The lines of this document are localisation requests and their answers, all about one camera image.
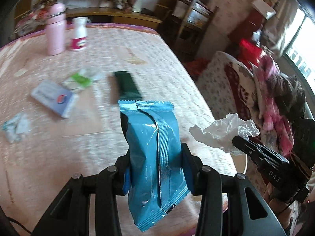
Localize green white sachet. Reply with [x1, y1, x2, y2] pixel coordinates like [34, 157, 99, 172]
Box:
[61, 68, 99, 93]

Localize white plastic wrapper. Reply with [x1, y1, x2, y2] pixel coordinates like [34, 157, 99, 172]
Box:
[189, 113, 260, 156]

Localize dark green wrapper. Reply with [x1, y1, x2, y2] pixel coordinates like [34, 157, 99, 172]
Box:
[114, 71, 143, 101]

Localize pale blue wrapper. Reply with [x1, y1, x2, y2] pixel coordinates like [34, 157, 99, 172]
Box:
[2, 112, 31, 144]

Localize pink water bottle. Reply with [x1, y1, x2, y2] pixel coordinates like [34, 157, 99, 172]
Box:
[45, 3, 67, 56]

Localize pink quilted table cover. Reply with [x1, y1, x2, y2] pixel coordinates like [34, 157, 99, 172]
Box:
[1, 24, 236, 230]

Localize pink floral covered mattress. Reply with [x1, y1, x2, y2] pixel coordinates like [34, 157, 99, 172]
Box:
[196, 0, 267, 60]

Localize blue snack packet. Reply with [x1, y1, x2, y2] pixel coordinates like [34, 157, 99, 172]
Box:
[118, 100, 189, 232]

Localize sofa with floral cover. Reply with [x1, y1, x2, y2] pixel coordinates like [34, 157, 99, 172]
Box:
[194, 50, 315, 227]

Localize wooden shelf chair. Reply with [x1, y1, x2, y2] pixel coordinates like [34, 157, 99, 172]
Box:
[170, 0, 219, 62]

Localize wooden tv cabinet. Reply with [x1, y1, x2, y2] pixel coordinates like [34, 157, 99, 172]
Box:
[66, 7, 162, 30]

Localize white round trash bin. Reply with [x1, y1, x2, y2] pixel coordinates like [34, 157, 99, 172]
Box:
[231, 154, 248, 174]

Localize pink polka dot blanket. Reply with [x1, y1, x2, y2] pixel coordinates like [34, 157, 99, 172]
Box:
[252, 55, 294, 158]

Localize red cushion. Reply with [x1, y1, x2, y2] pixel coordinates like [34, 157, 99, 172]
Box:
[238, 38, 264, 71]

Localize white pill bottle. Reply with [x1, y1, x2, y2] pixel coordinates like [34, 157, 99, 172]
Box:
[70, 17, 88, 51]

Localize dark brown jacket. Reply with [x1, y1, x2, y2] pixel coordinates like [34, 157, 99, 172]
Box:
[267, 73, 306, 123]

